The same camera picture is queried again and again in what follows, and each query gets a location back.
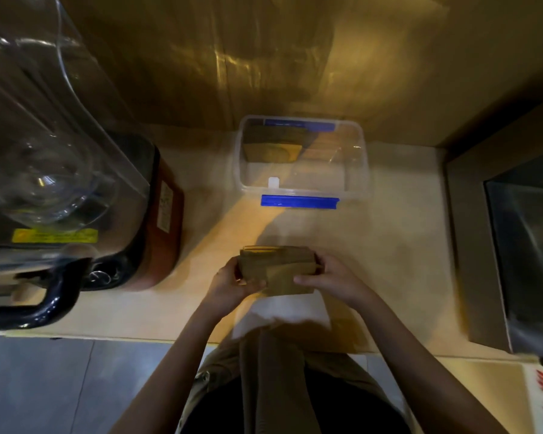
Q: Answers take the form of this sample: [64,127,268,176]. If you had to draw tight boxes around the person's right hand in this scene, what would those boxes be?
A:
[293,253,373,312]

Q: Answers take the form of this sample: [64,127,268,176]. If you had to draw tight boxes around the person's left hand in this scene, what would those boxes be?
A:
[207,256,268,318]

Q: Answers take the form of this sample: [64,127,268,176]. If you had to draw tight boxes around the stack of brown paper napkins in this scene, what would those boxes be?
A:
[238,246,323,297]

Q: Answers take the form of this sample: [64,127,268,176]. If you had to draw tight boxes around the person's left forearm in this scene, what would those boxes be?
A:
[110,306,236,434]

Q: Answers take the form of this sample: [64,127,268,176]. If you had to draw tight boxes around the person's right forearm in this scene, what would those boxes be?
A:
[351,291,511,434]

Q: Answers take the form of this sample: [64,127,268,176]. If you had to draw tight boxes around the white paper sheet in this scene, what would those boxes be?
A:
[232,291,332,340]

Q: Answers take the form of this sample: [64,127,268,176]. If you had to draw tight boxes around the person's khaki shirt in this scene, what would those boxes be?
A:
[176,322,413,434]

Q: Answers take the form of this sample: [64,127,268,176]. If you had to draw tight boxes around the clear plastic container blue latches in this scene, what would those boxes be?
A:
[234,115,371,211]

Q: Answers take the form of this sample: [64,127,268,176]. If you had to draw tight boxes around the black red blender base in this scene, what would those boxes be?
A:
[0,132,185,293]

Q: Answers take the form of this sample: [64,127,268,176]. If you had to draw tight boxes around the person's black undershirt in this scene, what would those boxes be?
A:
[194,365,404,434]

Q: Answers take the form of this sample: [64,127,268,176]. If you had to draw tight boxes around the brown paper napkin bundle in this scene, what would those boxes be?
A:
[243,125,316,164]

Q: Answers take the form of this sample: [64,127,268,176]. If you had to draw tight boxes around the stainless steel sink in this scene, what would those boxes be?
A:
[444,98,543,358]

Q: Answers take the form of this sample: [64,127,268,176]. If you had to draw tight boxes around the clear blender jar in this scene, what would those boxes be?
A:
[0,0,153,267]

